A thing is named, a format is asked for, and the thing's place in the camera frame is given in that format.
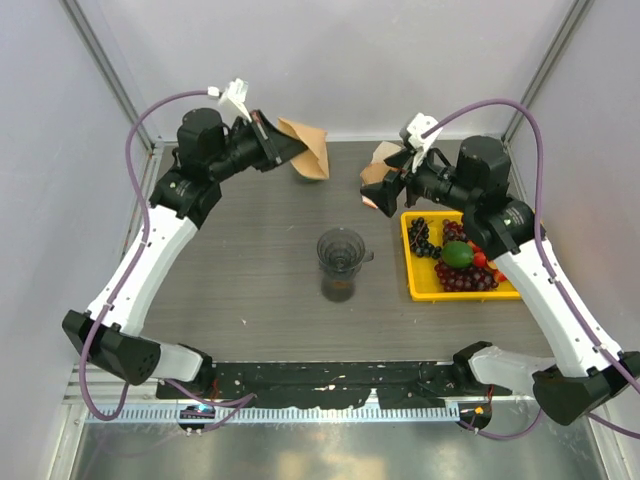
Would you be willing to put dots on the brown paper coffee filter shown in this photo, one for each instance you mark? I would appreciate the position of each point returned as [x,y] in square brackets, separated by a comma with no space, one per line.
[313,163]

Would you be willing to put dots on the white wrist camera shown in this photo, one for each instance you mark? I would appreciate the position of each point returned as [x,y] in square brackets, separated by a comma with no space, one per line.
[231,99]
[418,136]

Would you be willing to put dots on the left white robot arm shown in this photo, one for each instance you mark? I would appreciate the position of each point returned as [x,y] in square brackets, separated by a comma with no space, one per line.
[208,153]

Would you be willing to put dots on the aluminium frame rail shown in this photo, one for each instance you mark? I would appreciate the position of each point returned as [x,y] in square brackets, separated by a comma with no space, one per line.
[194,414]

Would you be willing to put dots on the green netted melon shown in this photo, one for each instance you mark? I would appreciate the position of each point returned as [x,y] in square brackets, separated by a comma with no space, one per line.
[299,178]

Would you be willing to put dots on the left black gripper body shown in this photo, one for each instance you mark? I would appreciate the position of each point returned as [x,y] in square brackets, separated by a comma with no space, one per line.
[264,139]

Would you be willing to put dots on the black grape bunch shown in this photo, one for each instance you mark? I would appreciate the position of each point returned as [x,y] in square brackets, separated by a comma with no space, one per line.
[419,240]

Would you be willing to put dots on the small red grape bunch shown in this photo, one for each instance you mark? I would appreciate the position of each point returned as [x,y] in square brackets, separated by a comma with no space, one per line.
[453,231]

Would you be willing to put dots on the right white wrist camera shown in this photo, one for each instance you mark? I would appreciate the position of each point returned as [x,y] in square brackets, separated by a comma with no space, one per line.
[418,136]

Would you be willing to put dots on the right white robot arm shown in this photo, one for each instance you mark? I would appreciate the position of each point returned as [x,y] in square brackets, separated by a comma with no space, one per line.
[587,367]

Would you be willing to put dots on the dark green lime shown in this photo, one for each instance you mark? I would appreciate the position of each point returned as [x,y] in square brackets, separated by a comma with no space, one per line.
[457,254]

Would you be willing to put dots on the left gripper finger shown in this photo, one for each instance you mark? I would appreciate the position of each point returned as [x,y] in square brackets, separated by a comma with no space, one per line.
[271,131]
[288,149]

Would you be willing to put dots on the yellow plastic fruit tray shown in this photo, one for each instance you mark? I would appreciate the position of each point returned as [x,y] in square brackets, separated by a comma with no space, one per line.
[422,281]

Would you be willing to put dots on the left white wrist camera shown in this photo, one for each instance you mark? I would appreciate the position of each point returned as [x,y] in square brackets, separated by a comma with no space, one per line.
[231,99]

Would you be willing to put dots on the red lychee cluster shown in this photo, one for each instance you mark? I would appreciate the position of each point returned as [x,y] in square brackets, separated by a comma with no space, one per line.
[480,260]

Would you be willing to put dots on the glass coffee carafe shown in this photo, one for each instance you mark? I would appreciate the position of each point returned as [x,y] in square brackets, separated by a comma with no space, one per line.
[338,283]

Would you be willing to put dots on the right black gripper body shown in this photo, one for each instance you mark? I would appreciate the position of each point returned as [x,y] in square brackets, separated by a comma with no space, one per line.
[412,180]

